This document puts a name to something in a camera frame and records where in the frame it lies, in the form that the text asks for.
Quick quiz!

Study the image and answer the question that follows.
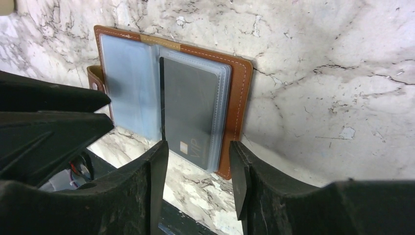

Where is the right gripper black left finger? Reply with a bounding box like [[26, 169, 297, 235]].
[[0, 141, 169, 235]]

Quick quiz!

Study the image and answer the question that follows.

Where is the black VIP credit card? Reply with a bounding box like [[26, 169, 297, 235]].
[[161, 57, 218, 170]]

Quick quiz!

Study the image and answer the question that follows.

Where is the brown leather card holder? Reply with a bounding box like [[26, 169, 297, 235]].
[[87, 25, 253, 180]]

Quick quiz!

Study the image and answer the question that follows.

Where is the tan oval tray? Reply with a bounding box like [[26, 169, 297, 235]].
[[0, 0, 15, 16]]

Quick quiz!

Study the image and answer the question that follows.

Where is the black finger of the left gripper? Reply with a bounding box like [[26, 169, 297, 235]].
[[0, 112, 114, 187]]

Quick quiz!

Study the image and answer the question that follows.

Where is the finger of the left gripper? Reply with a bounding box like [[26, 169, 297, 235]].
[[0, 71, 111, 112]]

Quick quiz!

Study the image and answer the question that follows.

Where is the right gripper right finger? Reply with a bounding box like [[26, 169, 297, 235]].
[[229, 141, 415, 235]]

